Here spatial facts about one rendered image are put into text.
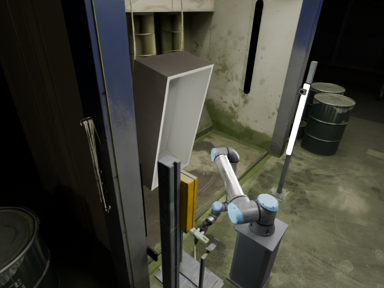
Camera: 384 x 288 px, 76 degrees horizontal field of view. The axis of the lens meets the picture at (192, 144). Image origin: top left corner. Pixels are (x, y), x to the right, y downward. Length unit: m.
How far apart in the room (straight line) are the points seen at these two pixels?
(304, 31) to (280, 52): 0.37
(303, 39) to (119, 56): 2.76
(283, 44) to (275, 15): 0.37
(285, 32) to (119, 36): 2.77
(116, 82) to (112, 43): 0.17
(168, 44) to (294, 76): 1.76
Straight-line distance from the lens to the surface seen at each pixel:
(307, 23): 3.58
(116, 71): 1.19
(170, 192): 0.87
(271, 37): 3.74
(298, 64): 3.64
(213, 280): 1.53
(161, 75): 1.85
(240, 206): 1.78
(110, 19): 1.16
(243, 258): 2.17
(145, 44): 3.26
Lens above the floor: 2.11
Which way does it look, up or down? 30 degrees down
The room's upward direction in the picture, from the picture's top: 2 degrees clockwise
